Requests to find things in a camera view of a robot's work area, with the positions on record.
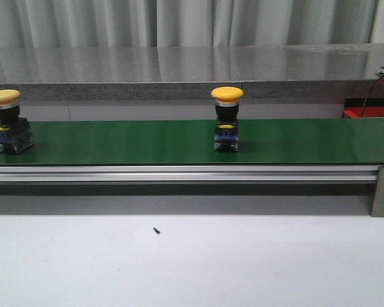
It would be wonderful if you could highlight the yellow mushroom push button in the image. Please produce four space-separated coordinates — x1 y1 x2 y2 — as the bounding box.
0 89 34 154
211 86 244 152

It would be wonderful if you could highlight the grey stone counter ledge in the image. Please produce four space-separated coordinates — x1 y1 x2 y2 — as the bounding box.
0 43 384 101

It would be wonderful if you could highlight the red plastic tray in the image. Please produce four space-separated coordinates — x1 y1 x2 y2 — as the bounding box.
342 98 384 118

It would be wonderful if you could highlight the green conveyor belt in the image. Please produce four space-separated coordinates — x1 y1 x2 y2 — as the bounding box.
0 118 384 165

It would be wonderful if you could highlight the grey curtain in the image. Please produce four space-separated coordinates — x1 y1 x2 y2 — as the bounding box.
0 1 379 48

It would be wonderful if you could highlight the aluminium conveyor side rail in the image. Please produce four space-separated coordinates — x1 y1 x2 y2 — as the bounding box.
0 164 379 183

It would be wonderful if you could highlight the red and black wire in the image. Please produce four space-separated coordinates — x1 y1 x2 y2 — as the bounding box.
358 59 384 118

